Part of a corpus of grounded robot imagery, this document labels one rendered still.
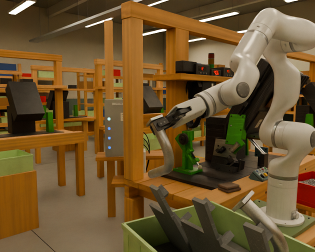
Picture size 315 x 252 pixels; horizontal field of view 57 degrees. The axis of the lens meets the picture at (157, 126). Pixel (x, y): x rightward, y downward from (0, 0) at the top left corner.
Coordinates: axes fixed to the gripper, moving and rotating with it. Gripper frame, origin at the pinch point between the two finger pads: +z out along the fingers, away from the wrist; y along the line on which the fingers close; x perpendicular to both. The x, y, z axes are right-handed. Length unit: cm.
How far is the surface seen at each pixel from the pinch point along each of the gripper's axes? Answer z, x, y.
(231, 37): -141, -60, -102
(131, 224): 15.8, 22.6, -27.8
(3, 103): 54, -343, -672
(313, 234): -45, 62, -24
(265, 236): 2.0, 33.8, 24.4
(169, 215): 7.0, 24.8, -10.8
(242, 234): -18, 46, -24
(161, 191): 6.7, 17.0, -7.5
